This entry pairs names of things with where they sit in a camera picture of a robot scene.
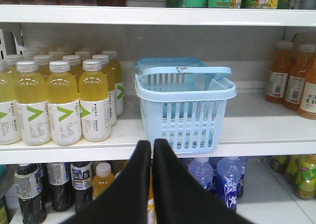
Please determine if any small orange drink bottle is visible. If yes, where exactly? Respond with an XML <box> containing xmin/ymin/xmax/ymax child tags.
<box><xmin>92</xmin><ymin>162</ymin><xmax>115</xmax><ymax>199</ymax></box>

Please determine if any yellow label tea bottle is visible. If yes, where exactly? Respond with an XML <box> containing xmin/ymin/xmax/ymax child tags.
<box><xmin>294</xmin><ymin>154</ymin><xmax>316</xmax><ymax>200</ymax></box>

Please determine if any light blue plastic basket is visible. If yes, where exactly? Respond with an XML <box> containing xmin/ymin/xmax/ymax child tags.
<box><xmin>134</xmin><ymin>57</ymin><xmax>237</xmax><ymax>154</ymax></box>

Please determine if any white shelf unit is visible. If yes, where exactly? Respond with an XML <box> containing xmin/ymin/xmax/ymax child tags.
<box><xmin>0</xmin><ymin>4</ymin><xmax>316</xmax><ymax>224</ymax></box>

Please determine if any orange juice bottle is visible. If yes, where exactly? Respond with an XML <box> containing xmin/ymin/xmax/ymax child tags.
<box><xmin>283</xmin><ymin>44</ymin><xmax>316</xmax><ymax>111</ymax></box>
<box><xmin>265</xmin><ymin>41</ymin><xmax>293</xmax><ymax>103</ymax></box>
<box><xmin>297</xmin><ymin>60</ymin><xmax>316</xmax><ymax>120</ymax></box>

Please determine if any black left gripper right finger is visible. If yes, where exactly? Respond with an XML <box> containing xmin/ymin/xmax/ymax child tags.
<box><xmin>153</xmin><ymin>138</ymin><xmax>251</xmax><ymax>224</ymax></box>

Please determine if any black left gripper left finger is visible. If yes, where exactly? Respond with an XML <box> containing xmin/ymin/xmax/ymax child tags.
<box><xmin>62</xmin><ymin>140</ymin><xmax>151</xmax><ymax>224</ymax></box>

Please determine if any blue sports drink bottle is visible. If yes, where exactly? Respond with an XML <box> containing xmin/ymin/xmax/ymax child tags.
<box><xmin>216</xmin><ymin>156</ymin><xmax>242</xmax><ymax>211</ymax></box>
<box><xmin>189</xmin><ymin>157</ymin><xmax>214</xmax><ymax>191</ymax></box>

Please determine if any pale yellow drink bottle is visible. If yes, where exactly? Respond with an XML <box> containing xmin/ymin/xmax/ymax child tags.
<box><xmin>0</xmin><ymin>60</ymin><xmax>21</xmax><ymax>145</ymax></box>
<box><xmin>46</xmin><ymin>60</ymin><xmax>82</xmax><ymax>145</ymax></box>
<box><xmin>15</xmin><ymin>60</ymin><xmax>51</xmax><ymax>146</ymax></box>
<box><xmin>79</xmin><ymin>59</ymin><xmax>111</xmax><ymax>142</ymax></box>

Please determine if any dark tea bottle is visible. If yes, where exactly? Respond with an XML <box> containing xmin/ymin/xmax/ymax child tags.
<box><xmin>71</xmin><ymin>161</ymin><xmax>93</xmax><ymax>213</ymax></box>
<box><xmin>47</xmin><ymin>162</ymin><xmax>75</xmax><ymax>212</ymax></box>
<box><xmin>14</xmin><ymin>163</ymin><xmax>46</xmax><ymax>224</ymax></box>

